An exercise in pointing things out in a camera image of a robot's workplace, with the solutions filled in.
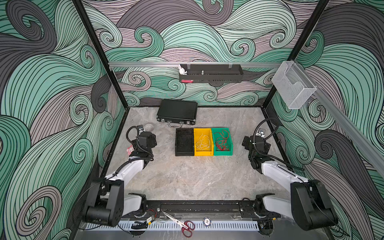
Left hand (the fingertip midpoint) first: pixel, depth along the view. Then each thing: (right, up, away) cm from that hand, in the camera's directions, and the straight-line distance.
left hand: (144, 136), depth 89 cm
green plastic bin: (+44, -10, +2) cm, 45 cm away
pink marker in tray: (+26, +34, +1) cm, 43 cm away
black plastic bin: (+24, -6, +12) cm, 27 cm away
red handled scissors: (+24, -40, -20) cm, 50 cm away
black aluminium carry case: (+18, +15, +27) cm, 36 cm away
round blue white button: (+36, -39, -19) cm, 56 cm away
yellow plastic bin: (+33, 0, +11) cm, 35 cm away
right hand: (+68, -2, -1) cm, 68 cm away
